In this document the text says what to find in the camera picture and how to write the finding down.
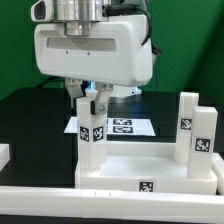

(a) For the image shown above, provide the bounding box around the grey corrugated cable hose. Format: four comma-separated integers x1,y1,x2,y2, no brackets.
136,0,159,91

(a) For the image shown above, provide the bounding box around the white sheet with markers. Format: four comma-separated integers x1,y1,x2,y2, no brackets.
63,116,157,137

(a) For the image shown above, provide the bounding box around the white front rail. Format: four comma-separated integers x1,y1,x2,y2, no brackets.
0,186,224,224

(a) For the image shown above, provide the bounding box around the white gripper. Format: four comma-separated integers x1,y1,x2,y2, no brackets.
31,0,153,115

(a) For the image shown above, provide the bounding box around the black cable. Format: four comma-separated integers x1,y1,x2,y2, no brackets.
35,75,61,89

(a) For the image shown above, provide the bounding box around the white desk tabletop tray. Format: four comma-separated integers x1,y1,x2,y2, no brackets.
75,141,217,195

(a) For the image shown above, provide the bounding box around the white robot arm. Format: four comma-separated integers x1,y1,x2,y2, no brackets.
31,0,153,115

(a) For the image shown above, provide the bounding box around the white left side block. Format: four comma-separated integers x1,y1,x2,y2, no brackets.
0,144,10,172

